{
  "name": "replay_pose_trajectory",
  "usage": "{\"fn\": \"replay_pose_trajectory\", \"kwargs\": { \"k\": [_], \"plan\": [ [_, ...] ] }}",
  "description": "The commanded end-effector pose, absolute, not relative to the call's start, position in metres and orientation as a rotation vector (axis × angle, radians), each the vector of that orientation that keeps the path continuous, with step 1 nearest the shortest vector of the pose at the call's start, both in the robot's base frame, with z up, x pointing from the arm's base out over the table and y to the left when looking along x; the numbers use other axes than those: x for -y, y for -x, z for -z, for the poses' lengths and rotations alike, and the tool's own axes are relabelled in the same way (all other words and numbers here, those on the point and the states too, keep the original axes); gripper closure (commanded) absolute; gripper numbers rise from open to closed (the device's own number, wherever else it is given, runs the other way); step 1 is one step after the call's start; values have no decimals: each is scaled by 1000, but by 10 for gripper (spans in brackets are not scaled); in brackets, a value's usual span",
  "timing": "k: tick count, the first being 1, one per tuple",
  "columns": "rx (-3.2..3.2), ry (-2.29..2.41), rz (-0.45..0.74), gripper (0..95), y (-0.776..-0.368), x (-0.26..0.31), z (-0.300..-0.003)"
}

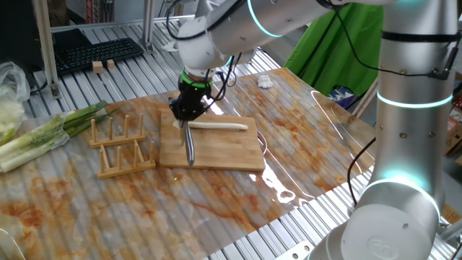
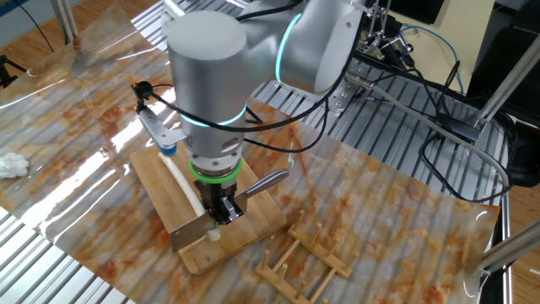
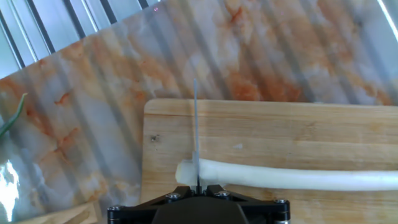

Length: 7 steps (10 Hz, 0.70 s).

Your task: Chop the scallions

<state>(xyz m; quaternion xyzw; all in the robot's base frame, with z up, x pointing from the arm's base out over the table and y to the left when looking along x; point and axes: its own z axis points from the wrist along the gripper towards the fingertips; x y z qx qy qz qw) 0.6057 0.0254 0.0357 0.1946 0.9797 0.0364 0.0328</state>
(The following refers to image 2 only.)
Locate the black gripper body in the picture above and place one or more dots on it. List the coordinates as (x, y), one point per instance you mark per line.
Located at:
(215, 196)

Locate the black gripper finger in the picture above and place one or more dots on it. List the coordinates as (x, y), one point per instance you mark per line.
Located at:
(212, 215)
(232, 210)

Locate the steel cleaver knife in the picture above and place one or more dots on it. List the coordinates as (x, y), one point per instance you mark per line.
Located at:
(190, 232)

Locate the white scallion stalk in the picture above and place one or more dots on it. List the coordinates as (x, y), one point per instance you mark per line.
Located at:
(183, 186)

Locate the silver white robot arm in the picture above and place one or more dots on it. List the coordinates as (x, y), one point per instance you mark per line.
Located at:
(206, 84)

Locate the wooden cutting board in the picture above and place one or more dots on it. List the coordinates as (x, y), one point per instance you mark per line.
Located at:
(253, 219)

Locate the wooden peg rack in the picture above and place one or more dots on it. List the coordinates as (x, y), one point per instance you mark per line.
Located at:
(320, 249)

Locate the marble pattern plastic mat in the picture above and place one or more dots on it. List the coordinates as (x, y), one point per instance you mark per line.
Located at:
(379, 211)

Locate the crumpled white tissue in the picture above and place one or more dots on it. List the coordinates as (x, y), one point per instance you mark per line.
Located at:
(12, 165)

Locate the black tripod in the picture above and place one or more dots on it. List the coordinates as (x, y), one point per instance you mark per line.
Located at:
(4, 74)

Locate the black power adapter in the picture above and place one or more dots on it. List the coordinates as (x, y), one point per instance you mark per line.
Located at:
(462, 128)

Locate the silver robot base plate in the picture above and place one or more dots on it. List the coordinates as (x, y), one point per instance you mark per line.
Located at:
(343, 97)

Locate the camera on metal stand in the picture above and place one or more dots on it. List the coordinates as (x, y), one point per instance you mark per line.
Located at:
(381, 42)

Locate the aluminium frame post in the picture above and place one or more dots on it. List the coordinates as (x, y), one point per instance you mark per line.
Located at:
(514, 247)
(506, 84)
(63, 19)

